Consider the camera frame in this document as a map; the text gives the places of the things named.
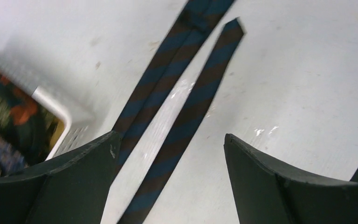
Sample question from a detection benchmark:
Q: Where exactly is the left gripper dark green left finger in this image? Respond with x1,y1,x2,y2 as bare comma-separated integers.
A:
0,131,121,224

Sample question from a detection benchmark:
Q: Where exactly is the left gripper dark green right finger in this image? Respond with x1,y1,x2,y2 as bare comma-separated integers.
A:
224,133,358,224

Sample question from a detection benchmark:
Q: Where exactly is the blue brown striped tie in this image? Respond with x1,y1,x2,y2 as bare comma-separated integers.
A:
101,0,238,224

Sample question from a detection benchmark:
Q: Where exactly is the pile of patterned ties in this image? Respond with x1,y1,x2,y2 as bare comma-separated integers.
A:
0,74,64,177

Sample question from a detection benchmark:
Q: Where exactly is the white perforated plastic basket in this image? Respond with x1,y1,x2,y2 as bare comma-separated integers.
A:
0,53,95,160

